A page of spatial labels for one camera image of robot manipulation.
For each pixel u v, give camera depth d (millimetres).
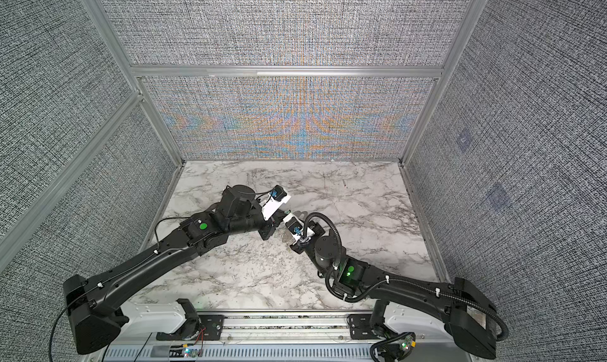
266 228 607
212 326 736
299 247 644
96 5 719
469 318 406
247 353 701
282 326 751
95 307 387
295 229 567
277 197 582
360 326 732
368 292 509
